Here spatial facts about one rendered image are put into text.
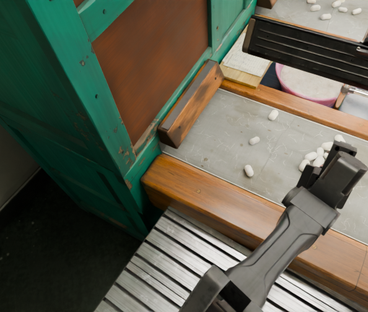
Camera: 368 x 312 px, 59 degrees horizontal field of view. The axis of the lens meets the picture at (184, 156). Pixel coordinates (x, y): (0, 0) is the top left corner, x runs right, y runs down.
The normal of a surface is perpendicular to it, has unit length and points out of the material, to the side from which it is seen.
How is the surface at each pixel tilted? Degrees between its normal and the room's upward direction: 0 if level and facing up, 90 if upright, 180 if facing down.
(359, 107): 0
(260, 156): 0
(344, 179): 49
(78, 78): 90
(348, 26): 0
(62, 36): 90
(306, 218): 19
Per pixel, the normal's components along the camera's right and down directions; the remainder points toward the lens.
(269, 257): 0.15, -0.70
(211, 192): -0.09, -0.51
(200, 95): 0.74, 0.16
